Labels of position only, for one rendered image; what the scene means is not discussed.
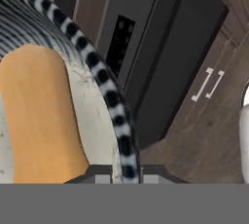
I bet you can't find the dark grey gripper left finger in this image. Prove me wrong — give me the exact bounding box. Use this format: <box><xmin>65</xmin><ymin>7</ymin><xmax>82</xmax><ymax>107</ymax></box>
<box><xmin>64</xmin><ymin>165</ymin><xmax>113</xmax><ymax>184</ymax></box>

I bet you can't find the white cupboard handle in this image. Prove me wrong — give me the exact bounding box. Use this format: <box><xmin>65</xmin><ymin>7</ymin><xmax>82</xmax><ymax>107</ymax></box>
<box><xmin>191</xmin><ymin>66</ymin><xmax>215</xmax><ymax>102</ymax></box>
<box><xmin>205</xmin><ymin>69</ymin><xmax>226</xmax><ymax>99</ymax></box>

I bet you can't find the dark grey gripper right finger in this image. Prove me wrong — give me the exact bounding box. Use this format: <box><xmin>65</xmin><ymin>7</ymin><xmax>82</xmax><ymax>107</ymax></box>
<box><xmin>141</xmin><ymin>165</ymin><xmax>190</xmax><ymax>184</ymax></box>

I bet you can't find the white bowl with black-spotted rim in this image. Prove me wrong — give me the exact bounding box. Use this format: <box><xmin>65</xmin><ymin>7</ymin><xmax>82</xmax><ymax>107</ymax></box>
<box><xmin>0</xmin><ymin>0</ymin><xmax>142</xmax><ymax>184</ymax></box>

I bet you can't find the orange squash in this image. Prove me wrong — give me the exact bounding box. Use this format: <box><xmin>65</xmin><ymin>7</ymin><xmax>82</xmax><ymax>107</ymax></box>
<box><xmin>0</xmin><ymin>43</ymin><xmax>90</xmax><ymax>184</ymax></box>

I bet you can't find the white rounded object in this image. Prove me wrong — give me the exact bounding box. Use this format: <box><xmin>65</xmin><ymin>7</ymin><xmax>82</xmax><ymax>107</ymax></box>
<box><xmin>238</xmin><ymin>81</ymin><xmax>249</xmax><ymax>184</ymax></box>

